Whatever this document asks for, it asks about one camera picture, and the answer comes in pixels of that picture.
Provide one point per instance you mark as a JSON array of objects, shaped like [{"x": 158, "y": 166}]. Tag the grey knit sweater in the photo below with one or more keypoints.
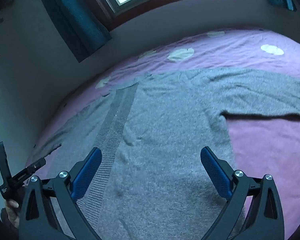
[{"x": 165, "y": 130}]

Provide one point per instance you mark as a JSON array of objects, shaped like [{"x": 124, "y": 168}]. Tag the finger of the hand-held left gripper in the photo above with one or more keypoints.
[{"x": 31, "y": 168}]

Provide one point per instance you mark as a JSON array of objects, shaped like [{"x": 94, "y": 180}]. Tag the person's left hand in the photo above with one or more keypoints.
[{"x": 13, "y": 204}]

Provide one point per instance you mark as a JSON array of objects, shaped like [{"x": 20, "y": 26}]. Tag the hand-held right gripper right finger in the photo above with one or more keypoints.
[{"x": 216, "y": 173}]

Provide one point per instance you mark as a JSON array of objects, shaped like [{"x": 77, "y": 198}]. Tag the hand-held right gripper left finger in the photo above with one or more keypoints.
[{"x": 87, "y": 173}]

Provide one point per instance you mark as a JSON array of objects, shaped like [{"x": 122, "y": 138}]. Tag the purple dotted bed sheet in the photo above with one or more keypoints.
[{"x": 265, "y": 145}]

